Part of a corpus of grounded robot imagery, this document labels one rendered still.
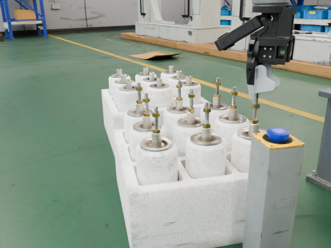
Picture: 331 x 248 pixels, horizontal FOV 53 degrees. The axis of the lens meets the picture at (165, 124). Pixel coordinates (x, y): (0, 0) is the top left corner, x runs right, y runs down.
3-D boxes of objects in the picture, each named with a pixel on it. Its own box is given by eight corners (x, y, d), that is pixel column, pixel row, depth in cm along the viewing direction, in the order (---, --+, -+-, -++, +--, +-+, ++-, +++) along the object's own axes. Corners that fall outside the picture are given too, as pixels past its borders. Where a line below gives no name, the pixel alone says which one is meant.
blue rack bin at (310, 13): (319, 17, 586) (321, 5, 579) (340, 18, 556) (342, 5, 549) (301, 18, 562) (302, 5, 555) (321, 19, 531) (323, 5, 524)
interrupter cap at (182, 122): (196, 117, 93) (196, 115, 93) (210, 126, 87) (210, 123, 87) (172, 121, 91) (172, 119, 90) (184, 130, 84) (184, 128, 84)
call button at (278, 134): (281, 136, 64) (281, 125, 63) (293, 143, 60) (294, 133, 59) (261, 138, 63) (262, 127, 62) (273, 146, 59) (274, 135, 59)
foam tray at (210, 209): (226, 166, 119) (228, 118, 113) (287, 235, 83) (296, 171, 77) (116, 179, 111) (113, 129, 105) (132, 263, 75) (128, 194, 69)
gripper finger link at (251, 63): (251, 86, 72) (255, 44, 69) (244, 85, 73) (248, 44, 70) (258, 82, 76) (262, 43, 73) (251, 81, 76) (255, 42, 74)
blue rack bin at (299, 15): (300, 16, 623) (301, 5, 616) (318, 17, 592) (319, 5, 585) (281, 17, 599) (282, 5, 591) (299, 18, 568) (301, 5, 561)
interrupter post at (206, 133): (207, 138, 79) (207, 124, 78) (213, 141, 77) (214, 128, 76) (198, 139, 78) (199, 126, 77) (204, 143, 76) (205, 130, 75)
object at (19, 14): (33, 21, 602) (32, 9, 595) (36, 21, 582) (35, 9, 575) (15, 21, 587) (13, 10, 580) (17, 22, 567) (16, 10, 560)
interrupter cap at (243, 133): (267, 143, 76) (267, 140, 75) (234, 139, 78) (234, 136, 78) (270, 132, 82) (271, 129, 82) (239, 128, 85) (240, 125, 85)
